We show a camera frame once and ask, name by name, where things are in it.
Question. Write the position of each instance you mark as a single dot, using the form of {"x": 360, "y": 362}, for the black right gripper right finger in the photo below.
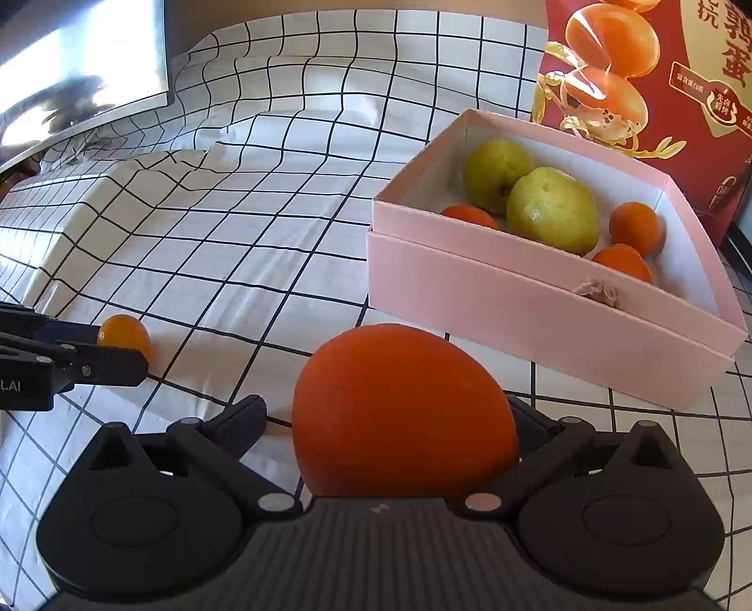
{"x": 548, "y": 449}

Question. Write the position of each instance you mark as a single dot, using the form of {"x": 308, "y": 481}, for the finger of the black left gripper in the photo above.
{"x": 103, "y": 365}
{"x": 64, "y": 331}

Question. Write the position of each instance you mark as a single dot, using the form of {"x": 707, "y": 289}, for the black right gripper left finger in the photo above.
{"x": 214, "y": 449}

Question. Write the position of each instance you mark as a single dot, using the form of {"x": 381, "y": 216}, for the orange fruit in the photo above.
{"x": 125, "y": 332}

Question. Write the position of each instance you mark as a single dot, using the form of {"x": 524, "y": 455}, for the large pointed orange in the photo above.
{"x": 390, "y": 410}

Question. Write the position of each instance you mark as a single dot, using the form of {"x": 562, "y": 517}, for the green guava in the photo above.
{"x": 550, "y": 207}
{"x": 490, "y": 171}

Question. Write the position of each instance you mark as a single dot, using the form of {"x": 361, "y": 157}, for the medium mandarin orange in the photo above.
{"x": 471, "y": 214}

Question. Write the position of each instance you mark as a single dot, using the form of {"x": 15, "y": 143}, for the white grid tablecloth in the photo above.
{"x": 233, "y": 224}

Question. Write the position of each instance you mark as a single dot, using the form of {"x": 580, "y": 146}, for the pink open gift box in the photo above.
{"x": 665, "y": 342}

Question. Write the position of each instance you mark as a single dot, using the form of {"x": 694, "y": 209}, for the dark monitor screen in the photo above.
{"x": 70, "y": 66}

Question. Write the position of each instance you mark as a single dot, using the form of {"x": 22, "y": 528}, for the red quail egg bag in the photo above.
{"x": 666, "y": 82}

